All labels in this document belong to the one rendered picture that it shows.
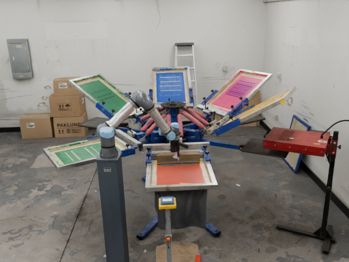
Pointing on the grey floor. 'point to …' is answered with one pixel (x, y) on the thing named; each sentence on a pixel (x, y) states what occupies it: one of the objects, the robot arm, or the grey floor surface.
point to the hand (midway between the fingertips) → (178, 158)
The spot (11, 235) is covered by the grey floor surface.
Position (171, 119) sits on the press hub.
